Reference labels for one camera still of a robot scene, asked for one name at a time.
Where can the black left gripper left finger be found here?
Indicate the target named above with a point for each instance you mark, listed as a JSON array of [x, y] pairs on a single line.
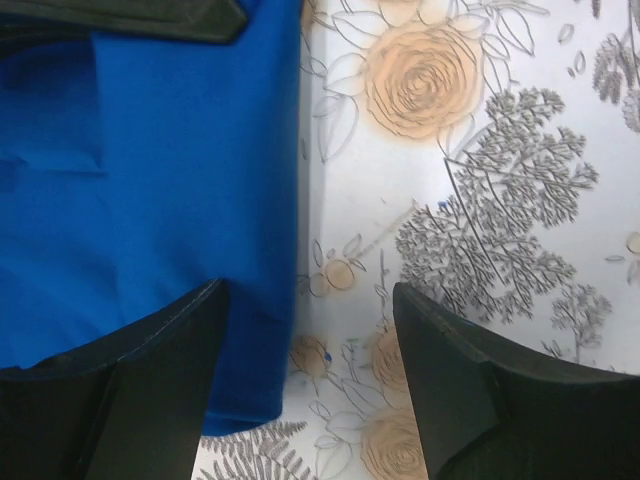
[[129, 405]]

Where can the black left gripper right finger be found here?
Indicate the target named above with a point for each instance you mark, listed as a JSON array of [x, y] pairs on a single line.
[[489, 408]]

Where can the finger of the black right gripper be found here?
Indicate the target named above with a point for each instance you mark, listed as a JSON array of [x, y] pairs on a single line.
[[217, 22]]

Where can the blue printed t shirt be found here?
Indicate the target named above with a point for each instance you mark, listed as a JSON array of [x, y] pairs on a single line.
[[133, 171]]

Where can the floral patterned table mat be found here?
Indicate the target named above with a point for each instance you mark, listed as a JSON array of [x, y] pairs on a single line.
[[485, 152]]

